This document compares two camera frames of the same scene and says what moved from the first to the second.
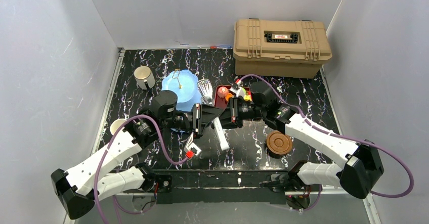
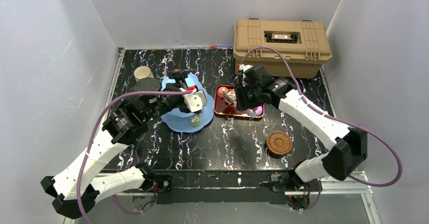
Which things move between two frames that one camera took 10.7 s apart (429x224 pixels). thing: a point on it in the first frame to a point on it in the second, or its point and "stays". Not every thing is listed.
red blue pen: x=221 y=47 stays
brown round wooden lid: x=278 y=144 stays
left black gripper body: x=198 y=119 to x=180 y=83
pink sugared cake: x=222 y=91 stays
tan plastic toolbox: x=280 y=48 stays
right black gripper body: x=234 y=112 to x=242 y=98
